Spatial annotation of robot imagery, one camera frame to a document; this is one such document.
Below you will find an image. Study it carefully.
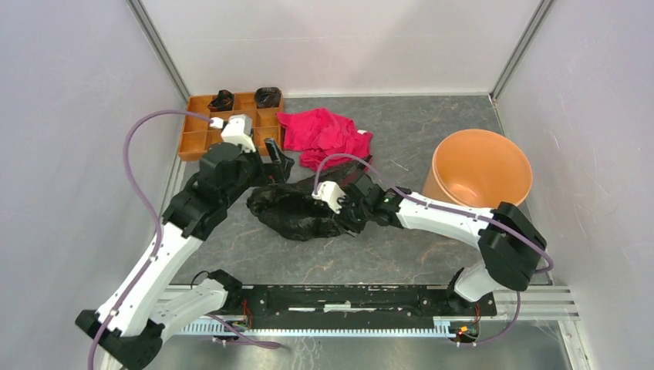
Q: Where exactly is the orange plastic trash bin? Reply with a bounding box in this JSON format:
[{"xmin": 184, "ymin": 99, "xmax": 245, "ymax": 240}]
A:
[{"xmin": 422, "ymin": 129, "xmax": 533, "ymax": 208}]

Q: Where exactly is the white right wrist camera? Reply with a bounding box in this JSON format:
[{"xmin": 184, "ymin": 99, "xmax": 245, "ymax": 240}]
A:
[{"xmin": 312, "ymin": 181, "xmax": 346, "ymax": 214}]

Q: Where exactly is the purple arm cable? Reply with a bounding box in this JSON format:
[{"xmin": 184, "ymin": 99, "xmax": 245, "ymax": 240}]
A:
[
  {"xmin": 86, "ymin": 109, "xmax": 216, "ymax": 370},
  {"xmin": 312, "ymin": 153, "xmax": 555, "ymax": 274}
]

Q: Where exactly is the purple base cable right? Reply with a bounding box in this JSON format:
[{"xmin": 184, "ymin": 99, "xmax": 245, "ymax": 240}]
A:
[{"xmin": 454, "ymin": 291, "xmax": 522, "ymax": 348}]

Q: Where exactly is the wooden compartment tray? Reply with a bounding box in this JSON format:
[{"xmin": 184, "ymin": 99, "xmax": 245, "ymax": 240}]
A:
[{"xmin": 177, "ymin": 92, "xmax": 285, "ymax": 161}]

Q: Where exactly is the dark rolled item back right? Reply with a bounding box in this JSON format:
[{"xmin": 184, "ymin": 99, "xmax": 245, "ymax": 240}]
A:
[{"xmin": 254, "ymin": 86, "xmax": 282, "ymax": 109}]

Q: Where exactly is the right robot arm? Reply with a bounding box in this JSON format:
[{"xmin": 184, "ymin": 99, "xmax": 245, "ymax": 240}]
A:
[{"xmin": 313, "ymin": 170, "xmax": 547, "ymax": 315}]

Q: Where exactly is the red crumpled cloth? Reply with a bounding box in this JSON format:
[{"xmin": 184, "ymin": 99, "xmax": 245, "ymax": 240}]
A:
[{"xmin": 276, "ymin": 108, "xmax": 373, "ymax": 171}]

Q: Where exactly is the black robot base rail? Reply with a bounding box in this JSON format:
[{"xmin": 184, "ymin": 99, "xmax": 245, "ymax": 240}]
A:
[{"xmin": 209, "ymin": 278, "xmax": 497, "ymax": 331}]

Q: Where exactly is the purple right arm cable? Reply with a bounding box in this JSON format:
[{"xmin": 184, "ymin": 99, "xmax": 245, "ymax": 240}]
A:
[{"xmin": 312, "ymin": 153, "xmax": 555, "ymax": 274}]

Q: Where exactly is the black rolled item back left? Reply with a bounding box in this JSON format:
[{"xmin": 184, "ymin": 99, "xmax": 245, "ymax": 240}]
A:
[{"xmin": 207, "ymin": 89, "xmax": 234, "ymax": 112}]

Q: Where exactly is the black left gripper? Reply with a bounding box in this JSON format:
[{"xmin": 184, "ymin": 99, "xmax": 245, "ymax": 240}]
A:
[{"xmin": 224, "ymin": 137, "xmax": 295, "ymax": 206}]

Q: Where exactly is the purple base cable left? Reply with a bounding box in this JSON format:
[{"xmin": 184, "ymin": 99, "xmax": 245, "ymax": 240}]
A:
[{"xmin": 209, "ymin": 315, "xmax": 290, "ymax": 351}]

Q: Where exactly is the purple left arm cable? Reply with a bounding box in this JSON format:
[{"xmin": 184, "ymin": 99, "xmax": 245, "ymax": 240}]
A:
[{"xmin": 86, "ymin": 109, "xmax": 216, "ymax": 370}]

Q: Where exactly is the black plastic trash bag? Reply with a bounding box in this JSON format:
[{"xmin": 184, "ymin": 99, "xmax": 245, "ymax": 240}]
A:
[{"xmin": 246, "ymin": 176, "xmax": 366, "ymax": 241}]

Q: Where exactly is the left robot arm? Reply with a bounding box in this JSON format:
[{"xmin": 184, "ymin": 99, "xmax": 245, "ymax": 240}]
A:
[{"xmin": 76, "ymin": 138, "xmax": 295, "ymax": 369}]

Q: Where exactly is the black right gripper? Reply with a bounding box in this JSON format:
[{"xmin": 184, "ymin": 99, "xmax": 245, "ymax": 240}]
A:
[{"xmin": 326, "ymin": 191, "xmax": 371, "ymax": 239}]

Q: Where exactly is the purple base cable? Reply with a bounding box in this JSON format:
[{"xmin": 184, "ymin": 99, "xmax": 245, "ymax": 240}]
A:
[
  {"xmin": 209, "ymin": 315, "xmax": 290, "ymax": 351},
  {"xmin": 454, "ymin": 291, "xmax": 522, "ymax": 348}
]

